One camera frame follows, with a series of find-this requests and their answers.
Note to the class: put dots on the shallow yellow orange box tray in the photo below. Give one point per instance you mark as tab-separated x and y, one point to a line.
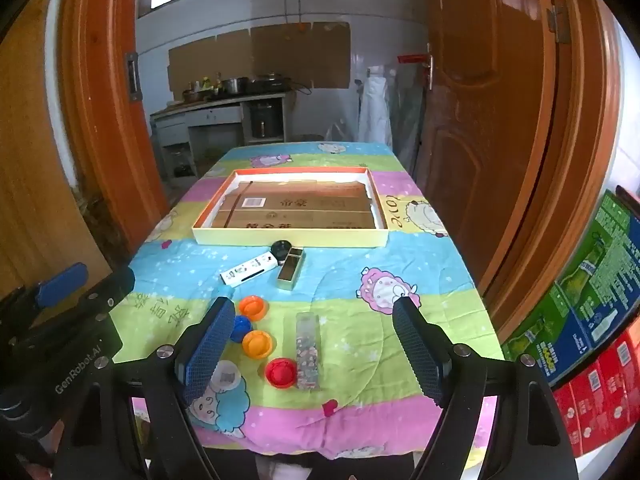
290	237

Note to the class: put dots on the cardboard sheets on wall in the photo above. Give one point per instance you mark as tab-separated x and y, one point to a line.
280	55

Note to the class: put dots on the kitchen counter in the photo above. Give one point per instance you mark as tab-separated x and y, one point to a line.
215	115

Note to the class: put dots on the blue bottle cap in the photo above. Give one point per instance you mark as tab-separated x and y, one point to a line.
242	327

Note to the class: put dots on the brown wooden door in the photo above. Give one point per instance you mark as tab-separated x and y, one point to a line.
480	110

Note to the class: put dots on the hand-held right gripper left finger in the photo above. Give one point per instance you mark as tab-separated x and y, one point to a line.
207	350

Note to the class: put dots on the red paper strip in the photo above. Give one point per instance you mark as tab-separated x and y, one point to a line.
412	58

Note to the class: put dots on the wooden panel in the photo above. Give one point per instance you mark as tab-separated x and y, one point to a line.
35	160

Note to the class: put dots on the white printed tube box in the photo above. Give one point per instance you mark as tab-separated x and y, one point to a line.
250	269

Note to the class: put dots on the red carton box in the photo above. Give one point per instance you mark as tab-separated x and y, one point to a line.
600	400

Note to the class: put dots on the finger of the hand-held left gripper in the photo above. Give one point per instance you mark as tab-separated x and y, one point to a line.
60	282
112	285

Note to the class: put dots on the gold rectangular box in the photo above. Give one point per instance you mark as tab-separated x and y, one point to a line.
291	271

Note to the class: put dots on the metal door hinge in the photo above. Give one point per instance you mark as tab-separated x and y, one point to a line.
559	24

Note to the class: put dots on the white round lid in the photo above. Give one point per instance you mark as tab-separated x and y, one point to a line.
226	379

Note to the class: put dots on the green carton box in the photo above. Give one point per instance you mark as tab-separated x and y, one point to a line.
590	285

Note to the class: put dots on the orange bottle cap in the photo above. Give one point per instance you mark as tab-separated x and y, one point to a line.
251	306
257	343

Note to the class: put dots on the printed cartoon sheep blanket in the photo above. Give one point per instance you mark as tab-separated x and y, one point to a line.
380	240

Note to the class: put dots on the black bottle cap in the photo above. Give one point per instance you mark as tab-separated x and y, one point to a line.
281	248

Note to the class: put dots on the red bottle cap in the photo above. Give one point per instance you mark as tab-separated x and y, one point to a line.
281	373

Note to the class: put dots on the white plastic bag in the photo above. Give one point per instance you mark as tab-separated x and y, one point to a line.
375	110

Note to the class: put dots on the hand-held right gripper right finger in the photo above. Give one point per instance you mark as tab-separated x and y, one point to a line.
420	355

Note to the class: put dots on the metal cooking pot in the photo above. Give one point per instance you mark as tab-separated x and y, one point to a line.
235	86

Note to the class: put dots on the clear rectangular plastic box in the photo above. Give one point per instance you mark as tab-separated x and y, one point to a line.
307	352

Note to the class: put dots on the wooden door frame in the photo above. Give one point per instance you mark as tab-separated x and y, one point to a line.
100	110

